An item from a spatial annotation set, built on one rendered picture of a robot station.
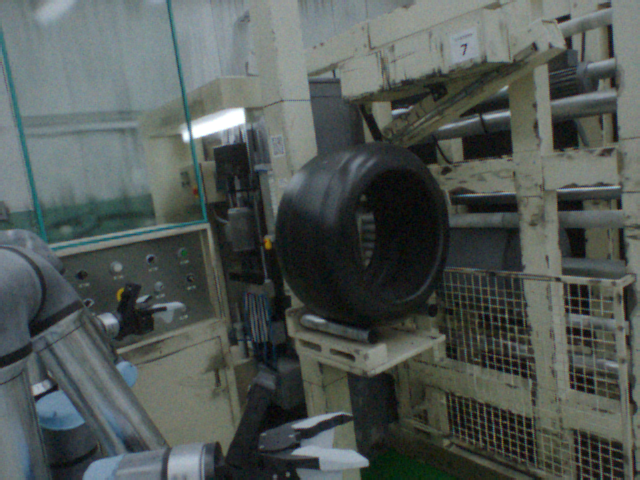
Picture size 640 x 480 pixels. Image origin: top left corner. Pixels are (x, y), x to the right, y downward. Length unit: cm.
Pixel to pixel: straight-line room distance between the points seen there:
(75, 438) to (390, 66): 139
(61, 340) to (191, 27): 1092
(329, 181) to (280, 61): 55
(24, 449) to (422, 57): 142
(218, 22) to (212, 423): 1039
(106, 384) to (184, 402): 116
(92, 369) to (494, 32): 131
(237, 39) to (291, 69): 1002
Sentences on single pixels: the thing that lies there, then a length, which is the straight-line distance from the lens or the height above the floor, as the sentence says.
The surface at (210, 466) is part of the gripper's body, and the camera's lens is 69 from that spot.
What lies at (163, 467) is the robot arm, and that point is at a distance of 70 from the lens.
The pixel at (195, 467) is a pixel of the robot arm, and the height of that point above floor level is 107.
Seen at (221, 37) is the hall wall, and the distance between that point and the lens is 1172.
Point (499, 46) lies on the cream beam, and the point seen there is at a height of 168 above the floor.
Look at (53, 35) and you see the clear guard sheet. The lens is 186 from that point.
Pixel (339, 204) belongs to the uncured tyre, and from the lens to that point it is 138.
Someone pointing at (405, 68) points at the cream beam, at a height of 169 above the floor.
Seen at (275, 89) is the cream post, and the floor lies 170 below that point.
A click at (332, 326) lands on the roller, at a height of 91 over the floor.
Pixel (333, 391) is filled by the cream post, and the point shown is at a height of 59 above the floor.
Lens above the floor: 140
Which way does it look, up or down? 8 degrees down
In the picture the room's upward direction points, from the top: 8 degrees counter-clockwise
